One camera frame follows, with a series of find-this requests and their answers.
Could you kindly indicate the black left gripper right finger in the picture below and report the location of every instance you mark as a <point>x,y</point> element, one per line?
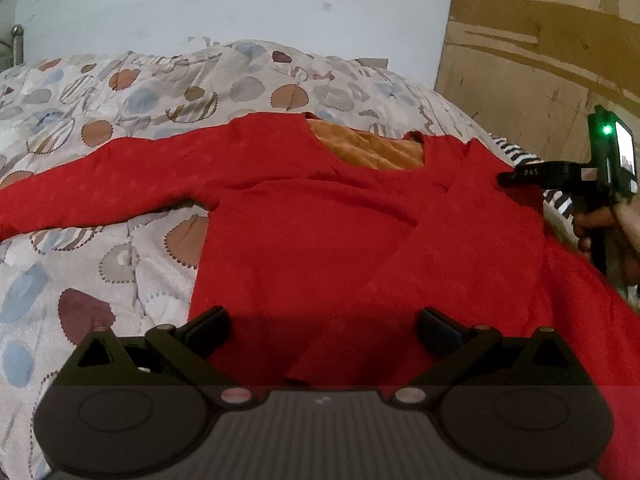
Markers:
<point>481,356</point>

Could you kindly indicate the person's right hand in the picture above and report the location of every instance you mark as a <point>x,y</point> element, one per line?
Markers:
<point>619,224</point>

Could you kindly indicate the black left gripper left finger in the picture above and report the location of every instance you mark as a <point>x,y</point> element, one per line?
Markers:
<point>165,355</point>

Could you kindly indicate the red long-sleeve garment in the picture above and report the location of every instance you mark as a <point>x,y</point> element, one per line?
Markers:
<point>323,266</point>

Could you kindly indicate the black white striped cloth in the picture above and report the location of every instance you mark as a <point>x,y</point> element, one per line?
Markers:
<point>558,205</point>

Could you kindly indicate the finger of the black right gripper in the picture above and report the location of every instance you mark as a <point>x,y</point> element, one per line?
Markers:
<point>545,175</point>

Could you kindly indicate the orange cloth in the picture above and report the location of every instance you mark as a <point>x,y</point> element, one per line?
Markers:
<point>365,149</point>

